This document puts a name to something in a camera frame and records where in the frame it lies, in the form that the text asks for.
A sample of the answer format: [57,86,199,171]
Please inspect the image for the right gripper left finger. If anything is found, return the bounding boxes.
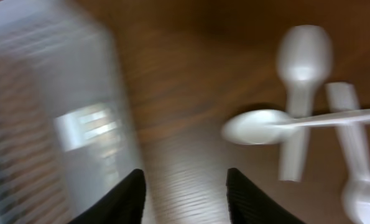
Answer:
[69,169,146,224]

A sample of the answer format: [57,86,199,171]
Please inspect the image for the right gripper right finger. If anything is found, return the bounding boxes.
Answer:
[226,168,304,224]

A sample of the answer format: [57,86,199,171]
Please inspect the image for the white spoon horizontal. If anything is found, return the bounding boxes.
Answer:
[222,109,370,145]

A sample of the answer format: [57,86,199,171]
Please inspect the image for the white spoon bowl down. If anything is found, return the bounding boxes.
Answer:
[326,82,370,224]

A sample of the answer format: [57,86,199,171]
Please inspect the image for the white spoon bowl up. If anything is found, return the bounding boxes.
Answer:
[277,25,332,182]

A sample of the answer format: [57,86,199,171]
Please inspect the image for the clear plastic basket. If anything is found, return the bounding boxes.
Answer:
[0,1,142,223]

